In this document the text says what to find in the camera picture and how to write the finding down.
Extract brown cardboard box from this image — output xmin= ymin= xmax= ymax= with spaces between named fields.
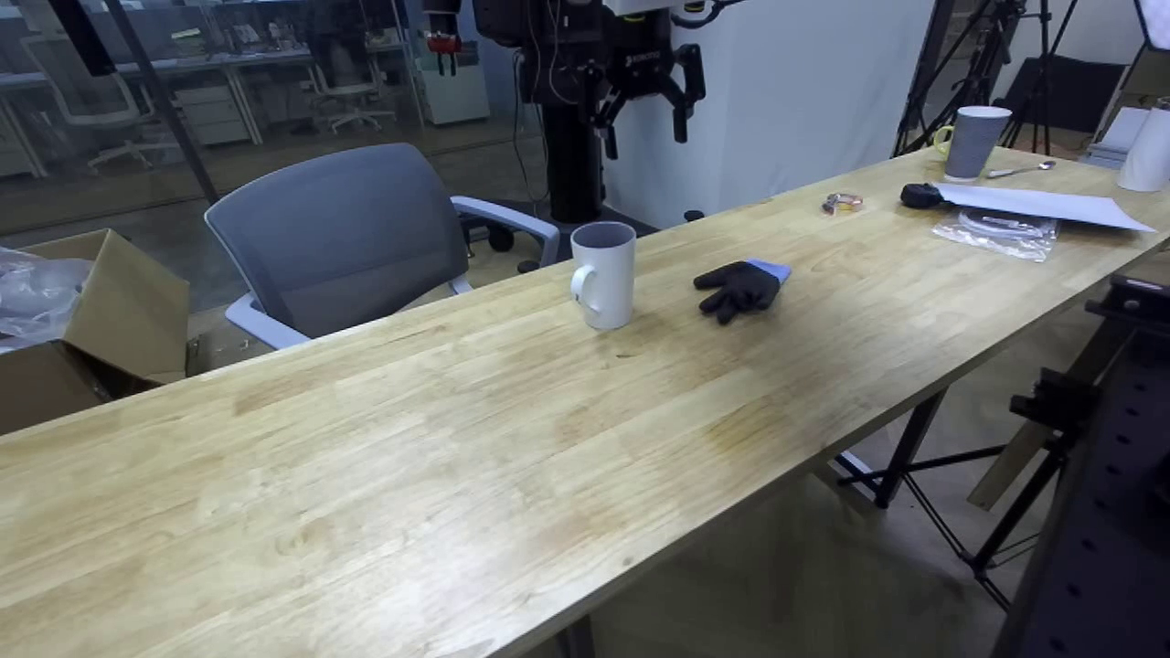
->
xmin=0 ymin=225 xmax=192 ymax=437

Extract distant office chair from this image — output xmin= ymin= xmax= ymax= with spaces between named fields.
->
xmin=302 ymin=47 xmax=397 ymax=139

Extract wooden strip with clamp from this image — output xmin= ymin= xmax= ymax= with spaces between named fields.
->
xmin=965 ymin=317 xmax=1145 ymax=517

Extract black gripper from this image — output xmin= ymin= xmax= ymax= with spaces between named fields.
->
xmin=575 ymin=5 xmax=714 ymax=166

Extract grey mesh office chair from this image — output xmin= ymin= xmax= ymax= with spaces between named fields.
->
xmin=201 ymin=139 xmax=563 ymax=354

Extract black pedestal stand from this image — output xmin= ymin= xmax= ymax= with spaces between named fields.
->
xmin=472 ymin=0 xmax=613 ymax=234

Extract black folding table legs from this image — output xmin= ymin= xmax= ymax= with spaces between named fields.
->
xmin=832 ymin=383 xmax=1076 ymax=614

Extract black slanted pole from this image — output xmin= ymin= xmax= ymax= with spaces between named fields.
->
xmin=102 ymin=0 xmax=223 ymax=206

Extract black optical breadboard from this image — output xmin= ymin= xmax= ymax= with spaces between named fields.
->
xmin=989 ymin=273 xmax=1170 ymax=658

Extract small black oval object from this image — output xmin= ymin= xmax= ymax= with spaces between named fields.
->
xmin=894 ymin=180 xmax=949 ymax=212

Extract flat clear plastic bag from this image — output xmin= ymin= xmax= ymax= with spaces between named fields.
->
xmin=927 ymin=207 xmax=1060 ymax=268

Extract white paper sheets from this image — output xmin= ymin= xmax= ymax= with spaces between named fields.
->
xmin=933 ymin=180 xmax=1154 ymax=239

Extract crumpled clear plastic bag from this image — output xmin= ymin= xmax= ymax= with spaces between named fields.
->
xmin=0 ymin=246 xmax=93 ymax=358

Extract black work glove blue cuff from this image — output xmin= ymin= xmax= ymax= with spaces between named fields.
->
xmin=692 ymin=256 xmax=798 ymax=329

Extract grey paper cup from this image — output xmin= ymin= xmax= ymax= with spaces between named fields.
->
xmin=942 ymin=101 xmax=1017 ymax=183

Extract small tape roll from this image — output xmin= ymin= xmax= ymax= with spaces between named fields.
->
xmin=820 ymin=185 xmax=867 ymax=219

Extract white machine with red part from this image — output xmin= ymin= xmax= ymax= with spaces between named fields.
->
xmin=408 ymin=0 xmax=494 ymax=133

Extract white ceramic mug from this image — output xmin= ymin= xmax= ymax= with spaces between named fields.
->
xmin=565 ymin=219 xmax=638 ymax=335

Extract white paper roll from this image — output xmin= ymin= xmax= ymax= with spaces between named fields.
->
xmin=1114 ymin=107 xmax=1170 ymax=199

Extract black tripod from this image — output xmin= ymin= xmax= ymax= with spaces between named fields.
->
xmin=893 ymin=0 xmax=1065 ymax=162

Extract silver pen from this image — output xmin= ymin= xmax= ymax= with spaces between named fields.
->
xmin=982 ymin=153 xmax=1060 ymax=183

